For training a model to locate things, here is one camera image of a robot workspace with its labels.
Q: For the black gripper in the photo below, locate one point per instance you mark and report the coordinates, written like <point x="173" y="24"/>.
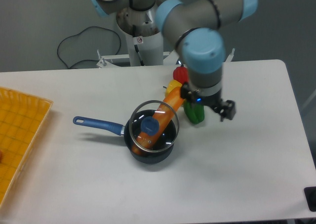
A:
<point x="226" y="109"/>

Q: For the glass lid with blue knob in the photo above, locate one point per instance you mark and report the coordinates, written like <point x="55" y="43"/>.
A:
<point x="150" y="126"/>

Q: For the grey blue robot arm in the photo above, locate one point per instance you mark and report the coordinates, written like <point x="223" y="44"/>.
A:
<point x="206" y="83"/>

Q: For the green toy bell pepper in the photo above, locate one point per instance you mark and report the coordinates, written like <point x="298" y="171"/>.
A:
<point x="194" y="112"/>

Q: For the toy baguette bread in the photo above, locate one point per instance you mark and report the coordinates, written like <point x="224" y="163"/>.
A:
<point x="172" y="100"/>

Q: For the red toy bell pepper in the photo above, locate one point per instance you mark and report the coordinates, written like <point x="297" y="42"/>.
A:
<point x="180" y="74"/>

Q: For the yellow toy bell pepper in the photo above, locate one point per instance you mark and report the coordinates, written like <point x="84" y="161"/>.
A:
<point x="172" y="85"/>

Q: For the black device at table edge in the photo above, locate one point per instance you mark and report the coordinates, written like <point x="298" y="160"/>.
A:
<point x="310" y="194"/>

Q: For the yellow plastic basket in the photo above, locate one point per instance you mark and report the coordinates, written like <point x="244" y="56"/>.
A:
<point x="22" y="116"/>

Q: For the dark pot with blue handle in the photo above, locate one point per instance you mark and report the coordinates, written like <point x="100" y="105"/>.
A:
<point x="166" y="139"/>

